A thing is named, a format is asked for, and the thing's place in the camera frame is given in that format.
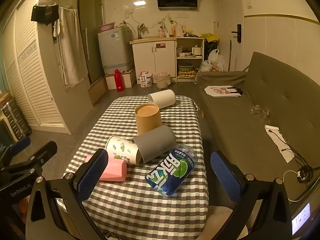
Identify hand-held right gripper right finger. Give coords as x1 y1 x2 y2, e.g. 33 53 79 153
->
210 151 293 240

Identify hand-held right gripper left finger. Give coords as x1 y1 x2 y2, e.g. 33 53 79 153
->
25 148 109 240

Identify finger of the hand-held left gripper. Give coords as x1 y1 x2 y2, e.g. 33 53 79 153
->
25 141 58 166
9 136 32 156

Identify leaf print paper cup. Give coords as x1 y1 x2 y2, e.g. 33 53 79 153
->
105 135 142 165

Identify grey cup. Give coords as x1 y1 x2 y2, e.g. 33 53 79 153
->
132 125 177 164

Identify brown paper cup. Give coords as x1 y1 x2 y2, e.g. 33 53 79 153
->
135 103 162 136

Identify white cup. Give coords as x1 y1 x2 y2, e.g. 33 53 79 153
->
148 89 176 109

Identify pink sponge block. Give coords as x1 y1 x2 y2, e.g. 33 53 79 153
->
85 155 128 182

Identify dark suitcase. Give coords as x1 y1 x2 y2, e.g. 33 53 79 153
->
0 97 33 142

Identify blue label plastic bottle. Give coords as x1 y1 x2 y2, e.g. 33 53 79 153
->
145 144 198 197

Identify checked tablecloth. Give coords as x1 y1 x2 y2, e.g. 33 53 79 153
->
62 95 209 240

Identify clear plastic wrap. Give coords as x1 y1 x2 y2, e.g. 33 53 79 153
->
249 104 271 120

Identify white louvre wardrobe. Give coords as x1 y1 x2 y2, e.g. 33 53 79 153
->
0 0 93 134

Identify printed tote bag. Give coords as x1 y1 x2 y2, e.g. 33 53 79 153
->
204 85 243 98

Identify device with lit screen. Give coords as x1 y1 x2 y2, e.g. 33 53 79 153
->
290 201 313 237

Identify red fire extinguisher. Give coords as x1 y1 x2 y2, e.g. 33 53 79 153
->
114 69 125 92

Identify white platform box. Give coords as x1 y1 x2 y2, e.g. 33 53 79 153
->
105 69 137 90

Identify green sofa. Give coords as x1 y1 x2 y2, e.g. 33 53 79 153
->
194 52 320 228

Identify white towel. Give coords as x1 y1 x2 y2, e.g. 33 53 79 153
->
58 7 86 89

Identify printed pouch bag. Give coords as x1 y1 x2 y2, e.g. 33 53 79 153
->
139 71 153 88

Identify green white plastic bag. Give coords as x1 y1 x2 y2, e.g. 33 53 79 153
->
199 60 213 73

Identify lined trash bin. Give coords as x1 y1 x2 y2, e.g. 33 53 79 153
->
153 72 171 90

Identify broom stick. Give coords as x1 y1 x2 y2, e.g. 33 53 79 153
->
227 39 233 72

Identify washing machine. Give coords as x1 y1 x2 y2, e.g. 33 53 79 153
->
97 26 134 75

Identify glass shower door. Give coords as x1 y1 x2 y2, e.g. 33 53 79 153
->
77 0 106 84

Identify black hanging bag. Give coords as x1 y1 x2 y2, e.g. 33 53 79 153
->
31 4 59 26

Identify white kitchen cabinet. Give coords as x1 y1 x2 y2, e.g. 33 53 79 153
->
129 37 206 83

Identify yellow bag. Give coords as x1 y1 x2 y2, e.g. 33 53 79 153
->
200 32 219 43

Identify pink basin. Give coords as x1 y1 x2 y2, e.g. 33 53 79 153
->
99 22 116 32

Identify black door lock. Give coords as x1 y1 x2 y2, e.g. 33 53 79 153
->
231 24 242 43

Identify cream electric kettle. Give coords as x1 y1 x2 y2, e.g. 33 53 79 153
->
175 24 187 38

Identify white door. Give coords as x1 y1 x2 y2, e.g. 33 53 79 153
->
213 0 246 72

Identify white cable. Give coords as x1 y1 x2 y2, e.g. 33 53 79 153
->
282 169 311 202

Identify black cable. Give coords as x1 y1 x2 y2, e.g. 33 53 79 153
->
268 128 313 183

